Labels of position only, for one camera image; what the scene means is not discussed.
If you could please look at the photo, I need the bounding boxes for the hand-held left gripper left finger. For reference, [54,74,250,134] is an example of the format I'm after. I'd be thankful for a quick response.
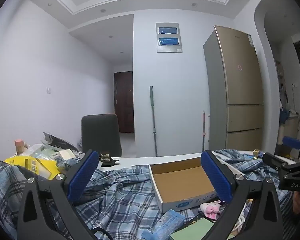
[17,149,108,240]

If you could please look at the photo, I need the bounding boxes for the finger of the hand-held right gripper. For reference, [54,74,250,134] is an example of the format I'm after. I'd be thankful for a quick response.
[262,152,290,170]
[282,136,300,160]

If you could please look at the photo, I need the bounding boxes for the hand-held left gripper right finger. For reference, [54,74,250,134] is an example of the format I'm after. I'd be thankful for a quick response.
[201,150,283,240]

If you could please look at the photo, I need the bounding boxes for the pink white plush toy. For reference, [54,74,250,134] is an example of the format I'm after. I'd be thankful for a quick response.
[199,200,227,220]

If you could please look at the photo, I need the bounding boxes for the cardboard box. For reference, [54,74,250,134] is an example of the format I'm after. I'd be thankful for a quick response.
[149,157,245,214]

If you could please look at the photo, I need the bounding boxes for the person's right hand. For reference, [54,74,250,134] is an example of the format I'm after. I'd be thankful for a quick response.
[293,192,300,215]

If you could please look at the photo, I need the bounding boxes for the beige cabinet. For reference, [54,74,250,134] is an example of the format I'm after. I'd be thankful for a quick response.
[279,112,300,144]

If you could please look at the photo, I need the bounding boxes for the small white box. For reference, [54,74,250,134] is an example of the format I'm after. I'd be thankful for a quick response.
[59,149,75,159]

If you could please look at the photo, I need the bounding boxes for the hanging blue cloth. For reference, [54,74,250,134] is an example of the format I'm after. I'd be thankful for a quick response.
[280,109,290,125]

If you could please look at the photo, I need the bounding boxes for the black glossy bag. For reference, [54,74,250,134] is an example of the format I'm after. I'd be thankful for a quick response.
[41,132,80,153]

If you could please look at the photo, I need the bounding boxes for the dark office chair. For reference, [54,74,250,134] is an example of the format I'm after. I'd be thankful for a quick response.
[81,114,122,158]

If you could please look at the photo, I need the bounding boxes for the clear plastic packets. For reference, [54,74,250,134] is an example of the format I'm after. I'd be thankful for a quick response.
[24,144,62,160]

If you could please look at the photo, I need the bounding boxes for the blue plaid cloth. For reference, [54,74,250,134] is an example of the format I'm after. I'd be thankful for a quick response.
[37,149,298,240]

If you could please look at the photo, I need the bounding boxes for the green notepad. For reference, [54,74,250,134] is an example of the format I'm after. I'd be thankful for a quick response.
[169,217,237,240]

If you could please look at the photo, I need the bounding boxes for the yellow plastic bag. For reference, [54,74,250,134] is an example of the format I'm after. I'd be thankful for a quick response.
[4,156,62,180]

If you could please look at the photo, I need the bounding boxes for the jar with pink lid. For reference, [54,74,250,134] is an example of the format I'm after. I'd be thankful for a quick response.
[14,139,24,155]

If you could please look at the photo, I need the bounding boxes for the blue tissue packet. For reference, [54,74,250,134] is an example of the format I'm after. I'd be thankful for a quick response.
[141,209,186,240]

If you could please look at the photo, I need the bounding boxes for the fuzzy blue plaid blanket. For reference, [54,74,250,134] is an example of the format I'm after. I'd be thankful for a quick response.
[0,159,28,240]

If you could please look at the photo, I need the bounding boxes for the gold refrigerator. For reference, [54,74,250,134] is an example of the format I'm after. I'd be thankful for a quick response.
[203,25,265,152]

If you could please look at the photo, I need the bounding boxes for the dark brown door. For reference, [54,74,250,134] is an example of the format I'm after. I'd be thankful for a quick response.
[114,71,135,133]

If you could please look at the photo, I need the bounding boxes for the grey electrical panel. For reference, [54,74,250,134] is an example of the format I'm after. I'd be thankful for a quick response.
[155,22,183,53]

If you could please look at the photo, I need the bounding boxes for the white cable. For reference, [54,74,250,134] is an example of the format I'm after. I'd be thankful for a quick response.
[234,205,248,233]

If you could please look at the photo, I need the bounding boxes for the grey mop handle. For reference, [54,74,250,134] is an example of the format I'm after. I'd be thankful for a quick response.
[149,86,158,157]

